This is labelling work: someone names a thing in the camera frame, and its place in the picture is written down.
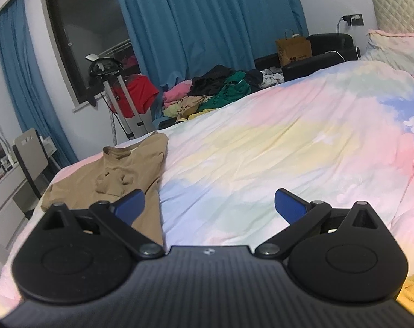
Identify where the green garment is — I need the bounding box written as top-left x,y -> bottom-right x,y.
196,71 -> 262,113

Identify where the black garment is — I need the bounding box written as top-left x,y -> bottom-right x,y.
188,65 -> 263,98

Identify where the brown paper bag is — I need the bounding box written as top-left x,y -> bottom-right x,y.
275,30 -> 313,68

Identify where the wall socket with charger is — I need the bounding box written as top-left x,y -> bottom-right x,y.
342,13 -> 365,27

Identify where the black leather sofa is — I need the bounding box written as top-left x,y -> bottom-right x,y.
254,33 -> 361,83

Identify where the narrow blue curtain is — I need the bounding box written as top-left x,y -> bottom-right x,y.
0,0 -> 80,170

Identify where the grey black chair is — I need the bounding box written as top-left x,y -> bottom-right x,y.
12,128 -> 63,220

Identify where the garment steamer stand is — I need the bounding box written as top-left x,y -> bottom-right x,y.
85,54 -> 151,146

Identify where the pink garment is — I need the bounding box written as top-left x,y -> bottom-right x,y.
162,80 -> 194,109

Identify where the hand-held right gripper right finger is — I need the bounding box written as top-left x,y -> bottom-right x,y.
255,188 -> 387,260

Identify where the dark window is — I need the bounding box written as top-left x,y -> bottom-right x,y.
39,0 -> 141,112

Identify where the white charging cable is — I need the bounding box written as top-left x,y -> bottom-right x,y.
324,50 -> 346,63

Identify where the crumpled beige garment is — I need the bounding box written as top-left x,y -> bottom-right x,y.
174,95 -> 212,122

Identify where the tan t-shirt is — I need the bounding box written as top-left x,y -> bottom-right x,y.
39,131 -> 169,247

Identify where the pastel rainbow duvet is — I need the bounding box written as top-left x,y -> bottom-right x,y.
0,53 -> 414,319

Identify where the white desk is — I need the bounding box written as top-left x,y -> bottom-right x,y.
0,167 -> 33,264

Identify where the beige quilted headboard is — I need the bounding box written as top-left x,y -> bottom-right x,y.
370,0 -> 414,37

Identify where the red garment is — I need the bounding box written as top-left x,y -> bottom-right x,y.
111,74 -> 160,119

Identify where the pale yellow garment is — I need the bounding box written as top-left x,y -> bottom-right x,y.
162,104 -> 215,121

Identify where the pastel pillow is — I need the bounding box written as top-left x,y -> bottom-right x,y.
362,29 -> 414,78

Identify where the white patterned garment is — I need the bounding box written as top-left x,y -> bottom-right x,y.
260,68 -> 284,88

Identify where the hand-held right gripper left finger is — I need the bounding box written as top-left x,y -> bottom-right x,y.
39,188 -> 165,259

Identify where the wide blue curtain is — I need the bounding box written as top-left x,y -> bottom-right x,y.
110,0 -> 310,91

